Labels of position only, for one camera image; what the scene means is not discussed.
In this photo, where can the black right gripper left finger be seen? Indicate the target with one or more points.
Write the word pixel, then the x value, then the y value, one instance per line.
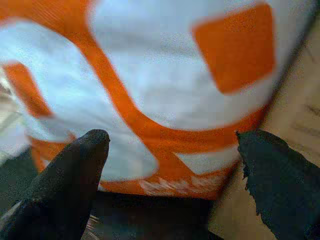
pixel 62 185

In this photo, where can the white and orange fabric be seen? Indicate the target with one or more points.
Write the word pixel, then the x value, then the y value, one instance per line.
pixel 155 82

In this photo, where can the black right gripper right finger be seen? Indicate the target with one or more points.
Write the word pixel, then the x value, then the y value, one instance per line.
pixel 282 185

